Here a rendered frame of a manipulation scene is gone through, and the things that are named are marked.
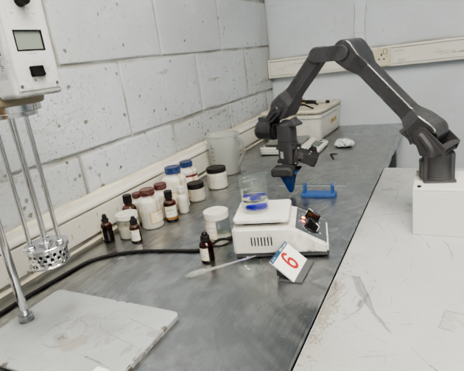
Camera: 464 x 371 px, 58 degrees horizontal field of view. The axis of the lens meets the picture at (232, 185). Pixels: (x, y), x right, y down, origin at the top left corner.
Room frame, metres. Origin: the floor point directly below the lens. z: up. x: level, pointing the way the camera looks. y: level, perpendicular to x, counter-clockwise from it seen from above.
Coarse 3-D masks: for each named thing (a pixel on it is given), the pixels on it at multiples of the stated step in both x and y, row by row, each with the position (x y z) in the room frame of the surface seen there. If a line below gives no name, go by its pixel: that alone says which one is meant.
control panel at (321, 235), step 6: (300, 210) 0.90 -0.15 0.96; (300, 216) 0.86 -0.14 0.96; (300, 222) 0.83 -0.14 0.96; (306, 222) 0.84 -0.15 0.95; (318, 222) 0.87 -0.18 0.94; (324, 222) 0.88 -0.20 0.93; (300, 228) 0.80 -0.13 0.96; (324, 228) 0.85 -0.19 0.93; (312, 234) 0.79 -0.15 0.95; (318, 234) 0.80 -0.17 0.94; (324, 234) 0.81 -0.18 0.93; (324, 240) 0.79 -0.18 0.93
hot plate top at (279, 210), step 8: (272, 200) 0.92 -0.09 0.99; (280, 200) 0.91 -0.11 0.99; (288, 200) 0.90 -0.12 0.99; (240, 208) 0.89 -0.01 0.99; (272, 208) 0.86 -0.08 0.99; (280, 208) 0.86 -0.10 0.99; (288, 208) 0.85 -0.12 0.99; (240, 216) 0.84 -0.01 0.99; (248, 216) 0.83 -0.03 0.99; (256, 216) 0.83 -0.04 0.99; (264, 216) 0.82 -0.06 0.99; (272, 216) 0.82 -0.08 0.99; (280, 216) 0.81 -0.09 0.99; (288, 216) 0.81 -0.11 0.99; (240, 224) 0.82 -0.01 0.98
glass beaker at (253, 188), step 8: (240, 176) 0.89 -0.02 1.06; (248, 176) 0.90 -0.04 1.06; (256, 176) 0.90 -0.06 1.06; (264, 176) 0.85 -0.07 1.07; (240, 184) 0.86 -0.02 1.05; (248, 184) 0.84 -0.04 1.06; (256, 184) 0.84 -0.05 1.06; (264, 184) 0.85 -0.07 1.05; (240, 192) 0.86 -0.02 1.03; (248, 192) 0.84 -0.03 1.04; (256, 192) 0.84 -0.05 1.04; (264, 192) 0.85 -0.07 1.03; (248, 200) 0.84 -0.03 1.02; (256, 200) 0.84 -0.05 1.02; (264, 200) 0.85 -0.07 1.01; (248, 208) 0.85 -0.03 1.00; (256, 208) 0.84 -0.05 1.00; (264, 208) 0.85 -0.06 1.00
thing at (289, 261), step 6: (288, 246) 0.78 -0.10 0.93; (282, 252) 0.75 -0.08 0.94; (288, 252) 0.76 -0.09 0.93; (294, 252) 0.77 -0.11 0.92; (282, 258) 0.73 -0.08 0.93; (288, 258) 0.74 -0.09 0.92; (294, 258) 0.75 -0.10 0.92; (300, 258) 0.76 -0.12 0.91; (276, 264) 0.71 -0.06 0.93; (282, 264) 0.72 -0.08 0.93; (288, 264) 0.73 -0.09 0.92; (294, 264) 0.73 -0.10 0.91; (282, 270) 0.70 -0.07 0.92; (288, 270) 0.71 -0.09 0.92; (294, 270) 0.72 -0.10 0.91
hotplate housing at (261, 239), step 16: (256, 224) 0.83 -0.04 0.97; (272, 224) 0.82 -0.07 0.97; (288, 224) 0.81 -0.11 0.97; (240, 240) 0.81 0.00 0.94; (256, 240) 0.81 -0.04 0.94; (272, 240) 0.80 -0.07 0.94; (288, 240) 0.79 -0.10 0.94; (304, 240) 0.78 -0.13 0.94; (320, 240) 0.78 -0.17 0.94; (240, 256) 0.82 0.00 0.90; (256, 256) 0.81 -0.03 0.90
